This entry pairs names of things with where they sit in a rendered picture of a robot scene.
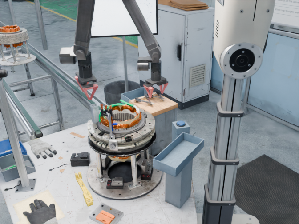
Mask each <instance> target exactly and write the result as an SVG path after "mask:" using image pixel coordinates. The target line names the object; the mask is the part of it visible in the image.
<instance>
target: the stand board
mask: <svg viewBox="0 0 299 224"><path fill-rule="evenodd" d="M161 96H162V95H161ZM162 97H164V96H162ZM164 98H165V99H167V100H165V99H164V101H161V102H160V101H159V99H158V98H149V99H150V101H151V102H152V103H155V104H152V103H151V104H152V105H150V106H146V103H145V102H136V103H134V100H135V99H134V100H130V101H129V103H130V104H133V105H136V106H137V107H138V108H140V109H143V110H145V112H146V111H148V112H149V113H150V114H152V115H153V116H157V115H160V114H162V113H165V112H167V111H170V110H173V109H175V108H178V103H176V102H174V101H172V100H170V99H168V98H166V97H164Z"/></svg>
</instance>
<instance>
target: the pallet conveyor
mask: <svg viewBox="0 0 299 224"><path fill-rule="evenodd" d="M28 46H30V47H31V48H32V49H33V50H35V51H36V52H37V53H38V54H40V55H41V56H42V57H43V58H45V59H46V60H47V61H48V62H49V63H51V64H52V65H53V66H54V67H56V68H57V69H58V70H59V71H61V72H62V73H63V74H65V75H66V76H67V77H68V78H69V79H70V80H72V81H73V82H74V83H76V84H77V85H78V86H79V84H78V83H77V81H76V80H75V79H74V78H72V77H71V76H70V75H69V74H67V73H66V72H65V71H64V70H62V69H61V68H60V67H58V66H57V65H56V64H54V63H53V62H52V61H51V60H50V59H48V58H47V57H46V56H44V55H43V54H42V53H41V52H39V51H38V50H37V49H35V48H34V47H33V46H32V45H31V44H29V43H28ZM18 51H21V53H22V54H27V50H26V46H25V44H24V43H23V45H21V46H18ZM3 52H4V54H6V53H7V55H8V56H10V55H11V54H10V53H11V52H12V51H11V50H9V48H7V47H6V51H3ZM29 52H30V54H32V55H35V56H36V59H35V60H34V62H35V63H36V64H37V65H39V66H40V67H41V68H42V69H43V70H44V71H45V72H46V73H47V74H48V75H46V76H41V77H37V78H32V79H31V75H30V71H29V66H28V63H27V64H24V67H25V71H26V75H27V80H23V81H18V82H14V83H10V84H8V83H7V82H6V81H5V79H4V78H2V79H3V83H4V87H5V91H6V95H7V98H8V103H9V106H10V110H11V114H12V118H13V122H14V125H15V129H16V133H17V137H18V141H20V137H19V136H20V135H23V134H27V136H28V138H29V139H30V141H31V140H34V139H37V138H41V137H43V133H42V131H41V129H43V128H46V127H50V126H53V125H56V124H59V126H60V129H61V130H60V131H63V130H64V129H65V127H64V121H63V116H62V110H61V104H60V98H59V93H58V87H57V83H58V84H59V85H60V86H61V87H63V88H64V89H65V90H66V91H67V92H68V93H69V94H70V95H72V96H73V97H74V98H75V99H76V100H77V101H78V102H79V103H80V104H82V105H83V106H84V107H85V108H86V109H87V110H88V111H89V112H90V113H91V108H90V105H92V104H96V103H95V102H94V101H93V100H88V98H87V96H86V95H85V94H84V93H83V92H82V91H81V90H80V89H78V88H77V87H76V86H75V85H73V84H72V83H71V82H70V81H68V80H67V79H66V78H65V77H63V76H62V75H61V74H60V73H59V72H58V71H57V70H55V69H54V68H53V67H52V66H50V65H49V64H48V63H47V62H45V61H44V60H43V59H42V58H40V57H39V56H38V55H37V54H36V53H35V52H33V51H32V50H31V49H30V48H29ZM49 78H51V82H52V88H53V94H54V100H55V105H56V110H57V116H58V118H57V119H56V121H54V122H51V123H48V124H44V125H41V126H37V124H36V123H35V121H34V120H33V118H32V117H31V116H30V114H29V113H28V112H27V110H26V109H25V107H24V106H23V105H22V103H21V102H20V100H19V99H18V98H17V96H16V95H15V93H14V92H18V91H22V90H26V89H30V93H31V94H30V95H31V96H35V94H34V90H33V85H32V82H35V81H40V80H45V79H49ZM27 83H28V85H27V86H26V87H23V88H18V89H14V90H12V89H11V87H14V86H17V85H22V84H27ZM93 98H94V99H95V100H97V101H98V102H99V103H100V104H103V106H104V107H105V105H106V103H104V102H103V101H102V100H100V99H99V98H98V97H97V96H95V95H93ZM98 108H99V110H101V107H100V106H98ZM14 115H15V117H16V118H17V120H18V121H19V123H20V125H21V126H22V128H23V130H24V131H20V130H17V126H16V121H15V117H14Z"/></svg>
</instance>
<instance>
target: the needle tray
mask: <svg viewBox="0 0 299 224"><path fill-rule="evenodd" d="M203 147H204V139H203V138H200V137H197V136H193V135H191V134H188V133H185V132H183V133H182V134H181V135H179V136H178V137H177V138H176V139H175V140H174V141H173V142H171V143H170V144H169V145H168V146H167V147H166V148H165V149H163V150H162V151H161V152H160V153H159V154H158V155H157V156H156V157H154V158H153V168H155V169H157V170H160V171H162V172H165V173H166V183H165V202H167V203H169V204H171V205H173V206H175V207H177V208H179V209H180V208H181V207H182V206H183V204H184V203H185V202H186V201H187V200H188V198H189V197H190V194H191V180H192V165H193V158H194V157H195V156H196V155H197V154H198V153H199V152H200V151H201V150H202V149H203Z"/></svg>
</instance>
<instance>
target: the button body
mask: <svg viewBox="0 0 299 224"><path fill-rule="evenodd" d="M183 121H184V122H185V123H186V125H185V126H184V127H179V126H177V125H176V123H177V121H175V122H172V142H173V141H174V140H175V139H176V138H177V137H178V136H179V135H181V134H182V133H183V132H185V133H188V134H190V126H189V125H188V124H187V122H186V121H185V120H183Z"/></svg>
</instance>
